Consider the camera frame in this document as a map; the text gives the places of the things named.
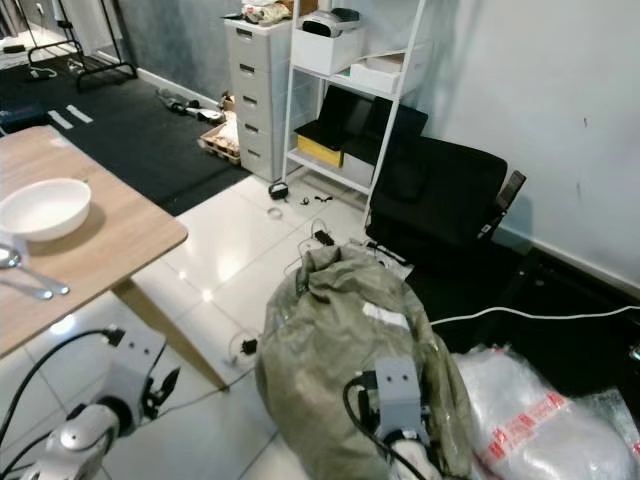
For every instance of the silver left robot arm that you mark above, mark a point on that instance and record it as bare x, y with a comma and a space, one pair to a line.
90, 438

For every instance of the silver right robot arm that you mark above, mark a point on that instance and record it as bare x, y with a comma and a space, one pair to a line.
410, 458

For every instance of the green woven sack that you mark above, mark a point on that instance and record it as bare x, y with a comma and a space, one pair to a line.
330, 350

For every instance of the silver metal spoon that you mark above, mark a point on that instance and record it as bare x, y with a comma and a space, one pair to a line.
50, 285

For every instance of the light wooden table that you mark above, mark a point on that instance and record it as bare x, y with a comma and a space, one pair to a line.
130, 235

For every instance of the silver metal fork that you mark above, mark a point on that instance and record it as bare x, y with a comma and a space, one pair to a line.
30, 289

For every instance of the clear plastic bag red print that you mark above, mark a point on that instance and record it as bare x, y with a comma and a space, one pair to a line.
540, 410

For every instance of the clear tape roll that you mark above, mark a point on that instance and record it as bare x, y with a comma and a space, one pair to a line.
275, 212

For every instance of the black fabric chair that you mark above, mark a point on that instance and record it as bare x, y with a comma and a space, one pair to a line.
440, 200

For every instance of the white ceramic bowl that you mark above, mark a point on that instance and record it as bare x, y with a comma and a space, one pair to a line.
46, 208

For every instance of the black floor mat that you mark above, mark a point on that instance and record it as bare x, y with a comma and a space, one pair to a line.
150, 140

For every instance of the yellow box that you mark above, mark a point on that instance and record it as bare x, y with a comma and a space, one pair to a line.
319, 151

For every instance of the black open laptop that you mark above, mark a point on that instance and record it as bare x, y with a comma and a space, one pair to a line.
338, 115

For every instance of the grey plastic drawer cabinet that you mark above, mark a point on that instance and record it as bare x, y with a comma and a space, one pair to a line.
255, 90

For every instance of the flat white box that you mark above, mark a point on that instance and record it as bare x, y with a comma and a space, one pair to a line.
378, 75

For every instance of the black metal clothes rack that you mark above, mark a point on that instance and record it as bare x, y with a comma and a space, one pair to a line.
115, 68

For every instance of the white metal shelf rack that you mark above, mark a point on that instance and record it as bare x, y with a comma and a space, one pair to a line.
301, 60

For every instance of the white box with grey printer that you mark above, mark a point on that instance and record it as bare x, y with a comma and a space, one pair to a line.
325, 42

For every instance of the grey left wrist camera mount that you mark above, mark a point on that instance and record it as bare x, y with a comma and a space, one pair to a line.
135, 362

